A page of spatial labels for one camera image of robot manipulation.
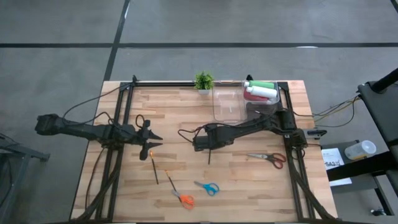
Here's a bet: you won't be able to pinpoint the grey translucent plastic bin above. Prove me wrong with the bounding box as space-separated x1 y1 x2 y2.
241 79 284 125

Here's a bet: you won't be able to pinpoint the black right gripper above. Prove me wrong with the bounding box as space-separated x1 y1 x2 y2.
192 123 234 152

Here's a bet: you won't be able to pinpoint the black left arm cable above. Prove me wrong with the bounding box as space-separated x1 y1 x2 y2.
62 85 146 129

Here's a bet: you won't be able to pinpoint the clear plastic jar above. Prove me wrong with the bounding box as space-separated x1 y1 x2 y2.
343 139 377 161

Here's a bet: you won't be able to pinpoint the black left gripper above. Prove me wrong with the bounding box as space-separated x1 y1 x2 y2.
119 119 164 162

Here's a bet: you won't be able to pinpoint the small black floor object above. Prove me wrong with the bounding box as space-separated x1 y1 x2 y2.
369 207 387 217

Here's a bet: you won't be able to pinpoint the clear plastic bin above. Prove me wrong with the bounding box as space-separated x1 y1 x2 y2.
212 80 249 124

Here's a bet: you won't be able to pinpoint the red paint bottle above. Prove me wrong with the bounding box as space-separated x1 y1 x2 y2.
243 90 272 103

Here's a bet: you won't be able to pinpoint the brown cable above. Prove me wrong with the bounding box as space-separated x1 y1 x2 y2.
84 146 106 210

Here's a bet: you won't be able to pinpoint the black side cart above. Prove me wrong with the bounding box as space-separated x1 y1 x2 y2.
322 67 398 217

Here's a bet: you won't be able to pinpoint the white paper sheet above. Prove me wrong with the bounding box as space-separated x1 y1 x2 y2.
322 147 353 187

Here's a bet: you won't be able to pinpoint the dark red handled scissors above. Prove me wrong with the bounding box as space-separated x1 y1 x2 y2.
247 152 287 170

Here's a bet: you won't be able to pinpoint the coloured wire bundle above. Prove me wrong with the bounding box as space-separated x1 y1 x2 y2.
292 95 363 128

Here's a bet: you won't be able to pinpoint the grey metal stand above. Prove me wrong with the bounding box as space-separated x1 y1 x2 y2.
0 135 51 224

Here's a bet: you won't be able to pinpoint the orange handled scissors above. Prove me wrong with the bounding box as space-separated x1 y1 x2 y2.
170 189 195 210

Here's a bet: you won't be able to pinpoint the white paint bottle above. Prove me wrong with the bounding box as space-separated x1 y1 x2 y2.
245 85 279 100

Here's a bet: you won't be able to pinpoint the blue handled scissors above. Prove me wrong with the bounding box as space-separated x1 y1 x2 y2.
193 180 220 197

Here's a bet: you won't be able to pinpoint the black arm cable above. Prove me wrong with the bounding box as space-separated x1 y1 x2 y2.
62 85 146 129
177 123 218 144

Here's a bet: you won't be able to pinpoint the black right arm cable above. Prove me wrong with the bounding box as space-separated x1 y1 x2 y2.
177 123 218 144

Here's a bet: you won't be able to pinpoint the small potted green plant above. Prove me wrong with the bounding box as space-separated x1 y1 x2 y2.
193 71 215 96

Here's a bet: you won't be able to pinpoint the green paint bottle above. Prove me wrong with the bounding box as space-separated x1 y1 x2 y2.
244 80 276 90

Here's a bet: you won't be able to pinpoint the black aluminium rig frame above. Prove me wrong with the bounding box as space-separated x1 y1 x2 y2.
70 74 338 223

